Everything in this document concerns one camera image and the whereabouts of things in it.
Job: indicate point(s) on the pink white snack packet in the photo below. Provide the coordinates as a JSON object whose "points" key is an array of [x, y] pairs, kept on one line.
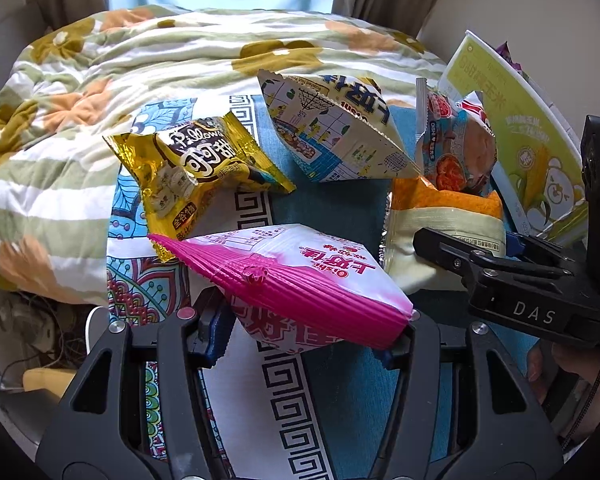
{"points": [[305, 270]]}

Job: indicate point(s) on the red pink cracker packet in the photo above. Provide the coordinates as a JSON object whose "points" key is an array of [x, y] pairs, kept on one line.
{"points": [[455, 150]]}

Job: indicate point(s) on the floral striped blanket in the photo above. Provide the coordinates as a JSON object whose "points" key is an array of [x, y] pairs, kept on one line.
{"points": [[80, 160]]}

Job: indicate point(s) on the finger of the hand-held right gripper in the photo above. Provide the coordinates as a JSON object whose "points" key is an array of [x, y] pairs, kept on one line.
{"points": [[514, 244], [445, 255]]}

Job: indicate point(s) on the yellow box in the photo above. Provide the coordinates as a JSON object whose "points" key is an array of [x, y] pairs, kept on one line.
{"points": [[50, 381]]}

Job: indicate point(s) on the green cardboard box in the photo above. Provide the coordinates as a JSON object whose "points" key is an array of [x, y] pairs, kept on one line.
{"points": [[520, 125]]}

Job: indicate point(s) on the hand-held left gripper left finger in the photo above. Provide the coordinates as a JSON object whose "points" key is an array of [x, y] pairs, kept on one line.
{"points": [[216, 332]]}

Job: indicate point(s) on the white blue chip packet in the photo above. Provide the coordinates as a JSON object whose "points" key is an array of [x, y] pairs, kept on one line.
{"points": [[330, 130]]}

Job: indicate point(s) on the pale green orange snack packet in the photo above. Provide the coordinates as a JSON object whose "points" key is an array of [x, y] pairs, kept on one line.
{"points": [[430, 230]]}

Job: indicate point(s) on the person's right hand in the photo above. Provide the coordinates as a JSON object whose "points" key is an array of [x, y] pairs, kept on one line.
{"points": [[555, 370]]}

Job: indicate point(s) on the patterned blue tablecloth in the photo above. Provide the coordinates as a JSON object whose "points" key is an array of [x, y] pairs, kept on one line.
{"points": [[330, 400]]}

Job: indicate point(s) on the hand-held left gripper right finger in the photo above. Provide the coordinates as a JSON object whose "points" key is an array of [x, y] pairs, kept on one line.
{"points": [[430, 345]]}

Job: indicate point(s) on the gold snack packet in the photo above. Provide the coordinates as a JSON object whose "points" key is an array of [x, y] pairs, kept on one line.
{"points": [[195, 170]]}

